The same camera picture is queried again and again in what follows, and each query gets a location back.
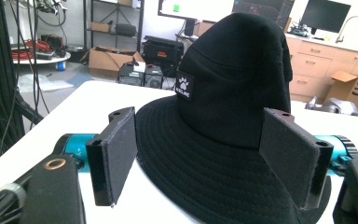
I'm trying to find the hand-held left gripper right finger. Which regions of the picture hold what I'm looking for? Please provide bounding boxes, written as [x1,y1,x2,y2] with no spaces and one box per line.
[258,106,335,210]

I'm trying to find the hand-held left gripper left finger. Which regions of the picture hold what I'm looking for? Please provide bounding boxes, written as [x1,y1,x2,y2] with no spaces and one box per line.
[85,105,139,208]

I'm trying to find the black bucket hat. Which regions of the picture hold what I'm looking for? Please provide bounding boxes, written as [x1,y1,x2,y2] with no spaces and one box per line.
[134,12,332,224]

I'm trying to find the grey metal device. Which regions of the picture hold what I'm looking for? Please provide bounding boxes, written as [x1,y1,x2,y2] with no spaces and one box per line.
[304,95,358,117]

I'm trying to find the small black computer tower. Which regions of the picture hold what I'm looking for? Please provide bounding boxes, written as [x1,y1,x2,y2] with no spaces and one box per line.
[117,61,165,90]

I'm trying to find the wooden drawer cabinet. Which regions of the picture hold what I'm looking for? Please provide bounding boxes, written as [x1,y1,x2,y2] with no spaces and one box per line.
[284,33,358,103]

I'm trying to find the open cardboard box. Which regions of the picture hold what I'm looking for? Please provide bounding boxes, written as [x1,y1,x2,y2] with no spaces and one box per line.
[80,46,146,78]

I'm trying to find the black equipment case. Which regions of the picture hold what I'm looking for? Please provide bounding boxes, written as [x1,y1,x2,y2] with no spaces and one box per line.
[143,35,185,78]

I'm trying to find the round white table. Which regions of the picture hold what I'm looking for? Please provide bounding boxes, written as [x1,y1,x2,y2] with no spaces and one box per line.
[12,50,72,72]

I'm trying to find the small cardboard box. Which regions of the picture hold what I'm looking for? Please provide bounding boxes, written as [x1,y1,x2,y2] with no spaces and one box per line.
[89,21,113,34]

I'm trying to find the black metal shelf rack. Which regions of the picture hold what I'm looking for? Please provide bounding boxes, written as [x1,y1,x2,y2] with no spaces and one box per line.
[82,0,145,54]

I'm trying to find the chrome sink faucet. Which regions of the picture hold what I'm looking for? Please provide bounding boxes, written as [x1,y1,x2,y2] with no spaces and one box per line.
[335,15,358,44]

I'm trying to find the black computer monitor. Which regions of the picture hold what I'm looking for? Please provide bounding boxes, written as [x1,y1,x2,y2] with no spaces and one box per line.
[300,0,352,35]

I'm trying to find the red cable coil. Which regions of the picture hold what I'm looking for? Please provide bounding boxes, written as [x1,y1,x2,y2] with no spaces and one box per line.
[11,39,54,61]

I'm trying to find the bundle of black cables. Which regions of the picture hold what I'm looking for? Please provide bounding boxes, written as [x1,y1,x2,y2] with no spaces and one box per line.
[0,0,50,167]

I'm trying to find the large wall display screen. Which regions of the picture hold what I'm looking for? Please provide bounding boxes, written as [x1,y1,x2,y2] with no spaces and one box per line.
[157,0,296,31]

